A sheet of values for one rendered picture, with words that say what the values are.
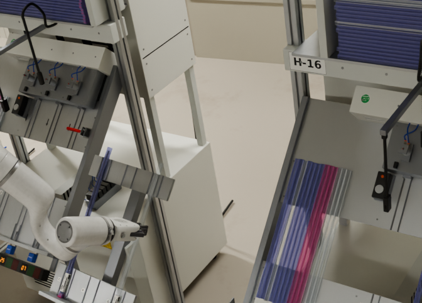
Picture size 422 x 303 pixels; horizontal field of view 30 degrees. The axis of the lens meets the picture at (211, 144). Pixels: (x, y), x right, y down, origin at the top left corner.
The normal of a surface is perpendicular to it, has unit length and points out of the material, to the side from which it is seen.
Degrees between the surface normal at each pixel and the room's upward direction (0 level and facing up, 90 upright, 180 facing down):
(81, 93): 43
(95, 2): 90
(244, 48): 90
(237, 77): 0
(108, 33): 90
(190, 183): 90
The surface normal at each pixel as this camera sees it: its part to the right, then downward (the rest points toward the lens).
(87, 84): -0.48, -0.27
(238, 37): -0.45, 0.52
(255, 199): -0.15, -0.84
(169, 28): 0.82, 0.18
